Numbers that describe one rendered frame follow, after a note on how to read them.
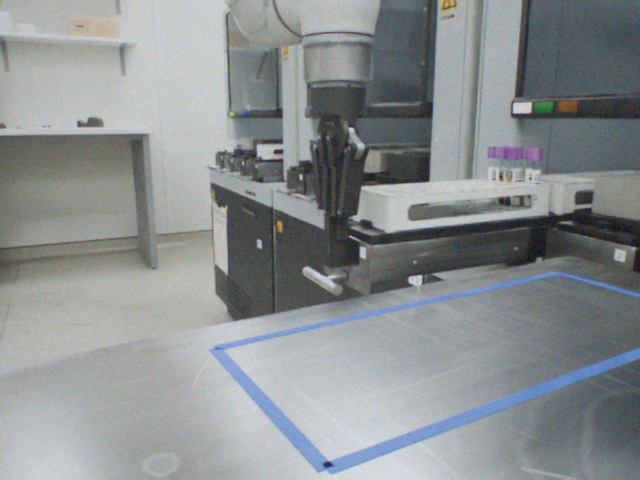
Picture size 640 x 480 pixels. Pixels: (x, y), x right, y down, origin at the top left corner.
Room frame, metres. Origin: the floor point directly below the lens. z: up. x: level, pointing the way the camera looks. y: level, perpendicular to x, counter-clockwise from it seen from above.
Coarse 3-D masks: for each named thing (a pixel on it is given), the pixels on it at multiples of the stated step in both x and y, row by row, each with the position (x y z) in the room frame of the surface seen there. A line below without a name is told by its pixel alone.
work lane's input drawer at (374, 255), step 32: (352, 224) 0.74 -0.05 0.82; (480, 224) 0.75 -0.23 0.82; (512, 224) 0.77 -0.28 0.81; (544, 224) 0.80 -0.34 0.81; (352, 256) 0.70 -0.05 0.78; (384, 256) 0.67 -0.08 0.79; (416, 256) 0.69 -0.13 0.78; (448, 256) 0.71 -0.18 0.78; (480, 256) 0.74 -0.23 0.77; (512, 256) 0.76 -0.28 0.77; (544, 256) 0.79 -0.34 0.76
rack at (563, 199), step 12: (540, 180) 0.86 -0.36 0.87; (552, 180) 0.87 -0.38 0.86; (564, 180) 0.88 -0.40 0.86; (576, 180) 0.87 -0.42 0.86; (588, 180) 0.88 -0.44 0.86; (552, 192) 0.84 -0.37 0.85; (564, 192) 0.83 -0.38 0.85; (552, 204) 0.84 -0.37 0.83; (564, 204) 0.83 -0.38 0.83; (576, 204) 0.97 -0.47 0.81; (588, 204) 0.85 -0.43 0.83
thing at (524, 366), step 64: (256, 320) 0.37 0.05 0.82; (320, 320) 0.37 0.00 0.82; (384, 320) 0.37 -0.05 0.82; (448, 320) 0.37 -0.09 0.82; (512, 320) 0.37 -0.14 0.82; (576, 320) 0.37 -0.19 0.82; (0, 384) 0.27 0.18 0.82; (64, 384) 0.27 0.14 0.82; (128, 384) 0.27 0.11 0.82; (192, 384) 0.27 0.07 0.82; (256, 384) 0.27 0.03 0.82; (320, 384) 0.27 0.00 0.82; (384, 384) 0.27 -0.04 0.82; (448, 384) 0.27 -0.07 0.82; (512, 384) 0.27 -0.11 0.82; (576, 384) 0.27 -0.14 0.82; (0, 448) 0.21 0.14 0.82; (64, 448) 0.21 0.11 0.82; (128, 448) 0.21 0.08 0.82; (192, 448) 0.21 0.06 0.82; (256, 448) 0.21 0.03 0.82; (320, 448) 0.21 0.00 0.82; (384, 448) 0.21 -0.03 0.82; (448, 448) 0.21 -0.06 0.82; (512, 448) 0.21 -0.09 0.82; (576, 448) 0.21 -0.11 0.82
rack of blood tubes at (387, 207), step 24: (360, 192) 0.75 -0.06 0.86; (384, 192) 0.73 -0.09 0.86; (408, 192) 0.73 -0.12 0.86; (432, 192) 0.74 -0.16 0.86; (456, 192) 0.74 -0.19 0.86; (480, 192) 0.76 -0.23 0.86; (504, 192) 0.78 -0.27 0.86; (528, 192) 0.80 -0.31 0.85; (360, 216) 0.75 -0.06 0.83; (384, 216) 0.70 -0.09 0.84; (408, 216) 0.82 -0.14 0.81; (432, 216) 0.84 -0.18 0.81; (456, 216) 0.83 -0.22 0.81; (480, 216) 0.76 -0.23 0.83; (504, 216) 0.78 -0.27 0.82; (528, 216) 0.80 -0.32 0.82
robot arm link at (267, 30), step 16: (224, 0) 0.81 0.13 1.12; (240, 0) 0.78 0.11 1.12; (256, 0) 0.77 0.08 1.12; (272, 0) 0.76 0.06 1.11; (240, 16) 0.81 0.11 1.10; (256, 16) 0.78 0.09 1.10; (272, 16) 0.77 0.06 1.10; (256, 32) 0.82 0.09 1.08; (272, 32) 0.79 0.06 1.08; (288, 32) 0.77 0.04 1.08
